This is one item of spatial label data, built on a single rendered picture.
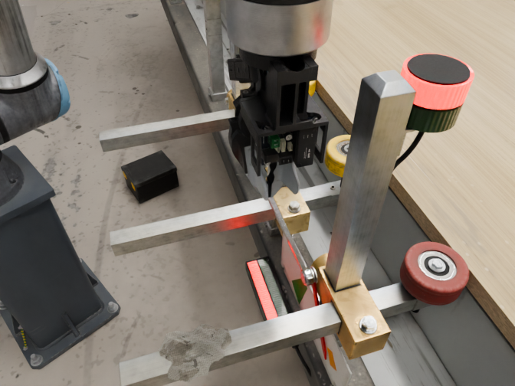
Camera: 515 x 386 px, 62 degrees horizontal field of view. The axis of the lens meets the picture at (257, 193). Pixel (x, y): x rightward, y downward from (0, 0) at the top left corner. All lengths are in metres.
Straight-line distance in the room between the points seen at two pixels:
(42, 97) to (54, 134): 1.36
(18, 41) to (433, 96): 0.88
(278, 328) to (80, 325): 1.14
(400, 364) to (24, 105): 0.97
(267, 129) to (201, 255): 1.35
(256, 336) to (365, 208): 0.21
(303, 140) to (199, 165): 1.70
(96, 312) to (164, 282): 0.25
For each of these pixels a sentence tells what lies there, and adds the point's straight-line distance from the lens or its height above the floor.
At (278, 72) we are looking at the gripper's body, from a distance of 0.36.
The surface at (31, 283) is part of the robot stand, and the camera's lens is 1.39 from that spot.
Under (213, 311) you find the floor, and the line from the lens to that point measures 1.57.
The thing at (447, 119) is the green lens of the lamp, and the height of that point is 1.14.
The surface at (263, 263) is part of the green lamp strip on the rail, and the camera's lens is 0.81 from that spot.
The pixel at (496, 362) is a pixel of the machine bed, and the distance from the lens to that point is 0.74.
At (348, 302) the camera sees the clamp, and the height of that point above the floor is 0.87.
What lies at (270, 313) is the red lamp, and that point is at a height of 0.70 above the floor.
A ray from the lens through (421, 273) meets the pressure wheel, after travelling 0.59.
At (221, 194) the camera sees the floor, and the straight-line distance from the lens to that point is 1.93.
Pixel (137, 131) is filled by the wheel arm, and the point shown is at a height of 0.85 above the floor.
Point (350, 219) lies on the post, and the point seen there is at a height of 1.01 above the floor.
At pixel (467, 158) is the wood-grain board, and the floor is 0.90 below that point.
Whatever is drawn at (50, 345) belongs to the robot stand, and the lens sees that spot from 1.63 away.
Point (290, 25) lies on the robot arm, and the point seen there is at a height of 1.22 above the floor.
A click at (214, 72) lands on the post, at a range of 1.19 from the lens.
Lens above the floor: 1.36
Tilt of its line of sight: 45 degrees down
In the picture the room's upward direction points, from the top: straight up
